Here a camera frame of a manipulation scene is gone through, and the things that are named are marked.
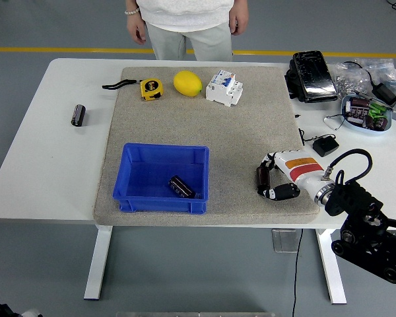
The blue plastic box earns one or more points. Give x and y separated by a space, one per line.
145 180

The yellow tape measure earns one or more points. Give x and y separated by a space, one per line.
150 89

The person's left hand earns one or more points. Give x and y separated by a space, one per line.
239 21

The person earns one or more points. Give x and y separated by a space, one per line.
184 20

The dark capacitor pair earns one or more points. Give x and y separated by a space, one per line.
376 123

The silver box under table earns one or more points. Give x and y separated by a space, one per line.
285 241

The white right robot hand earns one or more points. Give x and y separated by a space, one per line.
303 171

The dark capacitor with gold end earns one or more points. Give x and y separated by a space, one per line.
359 104

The black glossy device case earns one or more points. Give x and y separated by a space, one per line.
313 76

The dark capacitor block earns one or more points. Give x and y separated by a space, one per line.
356 116

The grey-brown mat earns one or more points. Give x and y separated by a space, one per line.
184 125

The clear plastic bag of screws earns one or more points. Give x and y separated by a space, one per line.
349 82

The dark brown cylindrical battery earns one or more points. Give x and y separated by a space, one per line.
263 177
78 115
182 187

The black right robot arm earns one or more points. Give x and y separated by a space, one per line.
353 195

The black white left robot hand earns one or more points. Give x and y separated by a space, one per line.
0 313

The yellow lemon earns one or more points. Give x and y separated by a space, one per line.
187 83

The green small parts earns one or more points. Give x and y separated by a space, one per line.
376 110

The white circuit breaker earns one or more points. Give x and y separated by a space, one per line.
222 89

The white table leg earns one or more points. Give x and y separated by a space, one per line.
97 264
330 270

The light blue tray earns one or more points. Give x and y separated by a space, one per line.
369 131

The person's right hand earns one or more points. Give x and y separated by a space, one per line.
137 28

